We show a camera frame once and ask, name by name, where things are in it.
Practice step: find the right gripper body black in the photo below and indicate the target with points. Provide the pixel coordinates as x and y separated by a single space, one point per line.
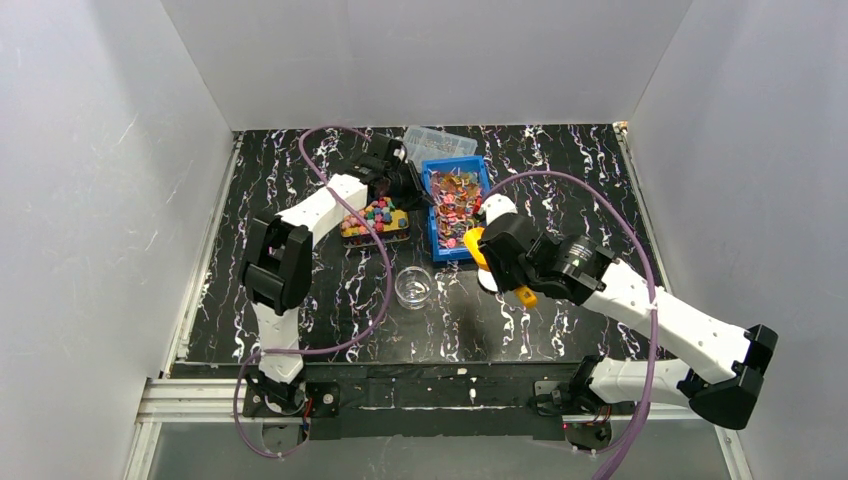
499 244

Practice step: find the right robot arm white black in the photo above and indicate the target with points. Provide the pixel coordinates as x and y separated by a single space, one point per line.
718 369

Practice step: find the tin tray of star candies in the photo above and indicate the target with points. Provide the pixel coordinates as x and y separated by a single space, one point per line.
390 224

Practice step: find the clear plastic jar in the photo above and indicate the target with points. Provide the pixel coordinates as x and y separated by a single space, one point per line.
413 287

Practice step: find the aluminium frame rail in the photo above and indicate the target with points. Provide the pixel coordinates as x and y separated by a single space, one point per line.
214 400

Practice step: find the yellow plastic scoop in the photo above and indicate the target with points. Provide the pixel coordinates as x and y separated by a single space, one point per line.
471 241

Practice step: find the white round jar lid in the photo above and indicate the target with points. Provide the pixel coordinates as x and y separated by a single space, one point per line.
486 281

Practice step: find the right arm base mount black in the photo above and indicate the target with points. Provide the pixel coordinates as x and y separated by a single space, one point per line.
592 432

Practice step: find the blue bin of lollipops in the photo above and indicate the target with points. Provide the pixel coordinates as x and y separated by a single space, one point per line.
457 186

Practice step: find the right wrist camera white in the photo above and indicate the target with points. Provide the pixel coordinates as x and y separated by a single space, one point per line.
493 207

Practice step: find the clear plastic compartment box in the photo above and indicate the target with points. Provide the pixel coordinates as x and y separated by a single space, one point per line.
424 144

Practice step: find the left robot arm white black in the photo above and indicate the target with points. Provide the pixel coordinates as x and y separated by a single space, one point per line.
277 263

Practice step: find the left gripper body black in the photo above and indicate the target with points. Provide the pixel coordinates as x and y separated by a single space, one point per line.
407 179

